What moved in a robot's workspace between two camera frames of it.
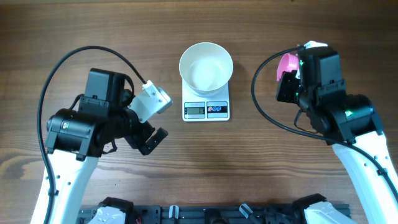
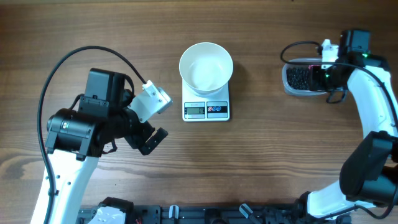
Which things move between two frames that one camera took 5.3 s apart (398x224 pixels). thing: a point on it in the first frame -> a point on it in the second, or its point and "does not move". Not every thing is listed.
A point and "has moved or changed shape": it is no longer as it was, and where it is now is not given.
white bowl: x=205 y=68 does not move
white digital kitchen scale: x=199 y=109 does not move
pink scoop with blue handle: x=288 y=62 has moved or changed shape
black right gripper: x=283 y=93 -> x=314 y=83
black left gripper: x=137 y=140 does not move
